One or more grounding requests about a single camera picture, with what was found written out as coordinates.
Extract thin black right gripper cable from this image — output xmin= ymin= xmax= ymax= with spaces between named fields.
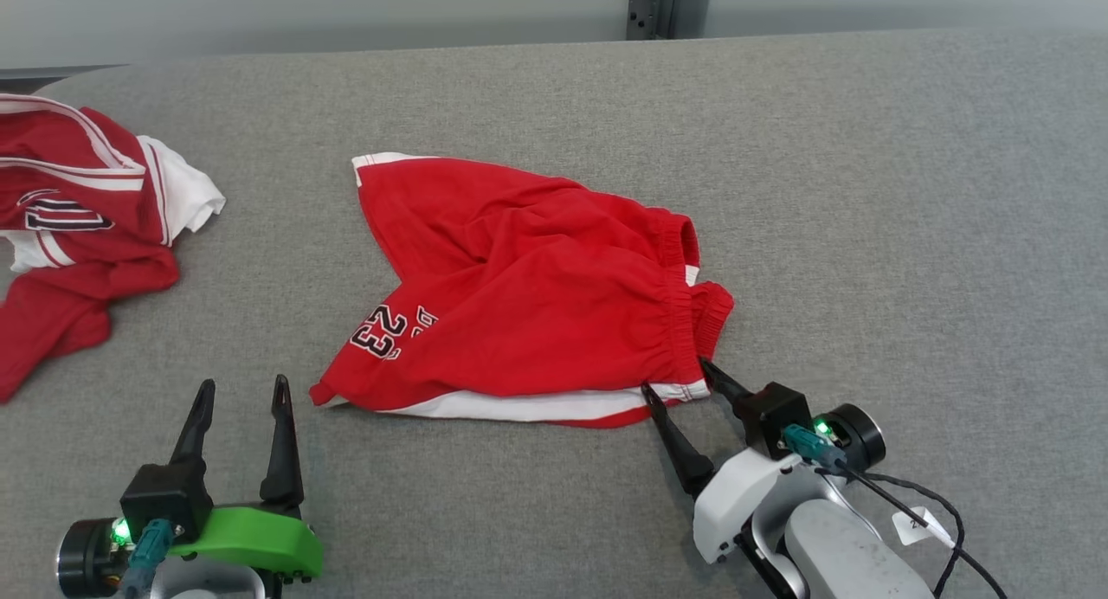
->
xmin=866 ymin=472 xmax=964 ymax=598

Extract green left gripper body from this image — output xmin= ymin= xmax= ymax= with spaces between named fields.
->
xmin=56 ymin=504 xmax=325 ymax=598

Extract black metal bracket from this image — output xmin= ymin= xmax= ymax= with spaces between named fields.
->
xmin=627 ymin=0 xmax=663 ymax=41

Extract left camera cable teal connector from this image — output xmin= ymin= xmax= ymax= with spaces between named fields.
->
xmin=119 ymin=518 xmax=174 ymax=599

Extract right camera cable teal connector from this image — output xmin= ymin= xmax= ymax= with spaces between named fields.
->
xmin=783 ymin=423 xmax=1009 ymax=599

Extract white cable label tag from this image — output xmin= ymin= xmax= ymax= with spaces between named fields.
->
xmin=892 ymin=506 xmax=957 ymax=548

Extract grey wall baseboard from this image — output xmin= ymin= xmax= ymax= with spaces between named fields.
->
xmin=0 ymin=64 xmax=131 ymax=95

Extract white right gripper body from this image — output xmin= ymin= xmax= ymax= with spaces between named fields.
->
xmin=692 ymin=403 xmax=886 ymax=565

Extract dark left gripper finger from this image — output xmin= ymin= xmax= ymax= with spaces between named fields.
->
xmin=260 ymin=374 xmax=306 ymax=518
xmin=169 ymin=379 xmax=217 ymax=466

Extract red basketball jersey white sleeves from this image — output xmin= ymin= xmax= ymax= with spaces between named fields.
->
xmin=0 ymin=93 xmax=228 ymax=405

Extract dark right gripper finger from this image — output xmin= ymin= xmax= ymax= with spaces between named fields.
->
xmin=698 ymin=357 xmax=763 ymax=418
xmin=641 ymin=383 xmax=718 ymax=499

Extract camera cable teal connector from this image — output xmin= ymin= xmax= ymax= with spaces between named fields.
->
xmin=783 ymin=423 xmax=1009 ymax=599
xmin=119 ymin=518 xmax=174 ymax=599

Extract grey metal post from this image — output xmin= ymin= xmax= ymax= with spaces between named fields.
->
xmin=658 ymin=0 xmax=712 ymax=39

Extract grey fabric sofa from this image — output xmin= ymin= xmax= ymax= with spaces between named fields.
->
xmin=0 ymin=28 xmax=1108 ymax=599

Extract red basketball shorts white trim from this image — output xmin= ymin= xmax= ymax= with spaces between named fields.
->
xmin=309 ymin=152 xmax=735 ymax=428

